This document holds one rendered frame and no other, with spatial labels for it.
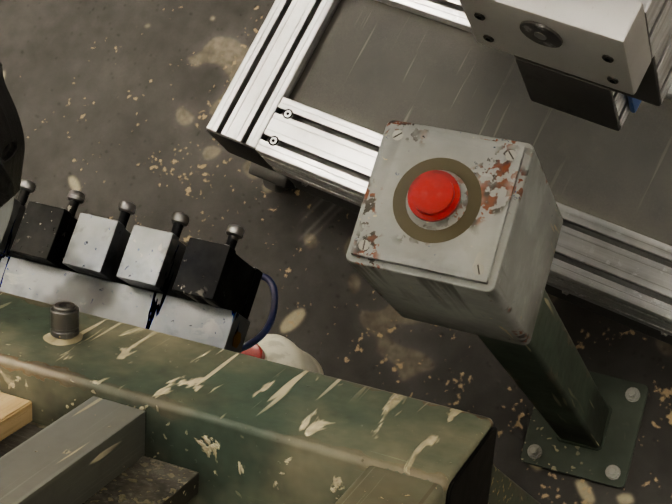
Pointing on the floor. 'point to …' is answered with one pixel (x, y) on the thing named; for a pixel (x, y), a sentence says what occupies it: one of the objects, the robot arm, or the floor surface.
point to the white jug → (283, 353)
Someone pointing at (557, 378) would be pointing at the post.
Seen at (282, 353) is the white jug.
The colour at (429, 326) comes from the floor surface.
